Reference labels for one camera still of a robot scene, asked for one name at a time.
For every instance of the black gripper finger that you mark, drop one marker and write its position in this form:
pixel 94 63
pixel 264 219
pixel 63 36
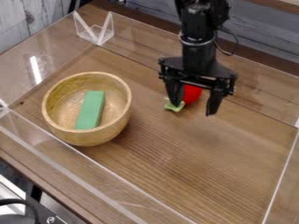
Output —
pixel 214 101
pixel 176 91

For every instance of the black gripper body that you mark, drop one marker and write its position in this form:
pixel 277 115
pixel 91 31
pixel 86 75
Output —
pixel 197 68

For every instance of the red toy strawberry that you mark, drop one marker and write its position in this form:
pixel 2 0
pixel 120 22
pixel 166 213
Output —
pixel 192 95

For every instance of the green rectangular block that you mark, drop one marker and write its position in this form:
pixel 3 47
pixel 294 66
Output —
pixel 91 110

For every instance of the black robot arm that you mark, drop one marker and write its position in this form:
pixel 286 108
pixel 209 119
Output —
pixel 204 17

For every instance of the brown wooden bowl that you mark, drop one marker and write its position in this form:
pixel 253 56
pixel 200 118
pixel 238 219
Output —
pixel 62 103

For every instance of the black metal stand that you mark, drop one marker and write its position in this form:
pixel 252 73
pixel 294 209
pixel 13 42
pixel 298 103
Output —
pixel 19 210

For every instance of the clear acrylic corner bracket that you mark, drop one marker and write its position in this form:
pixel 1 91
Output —
pixel 95 34

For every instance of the clear acrylic tray wall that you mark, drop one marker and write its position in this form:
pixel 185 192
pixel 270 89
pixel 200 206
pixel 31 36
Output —
pixel 87 188

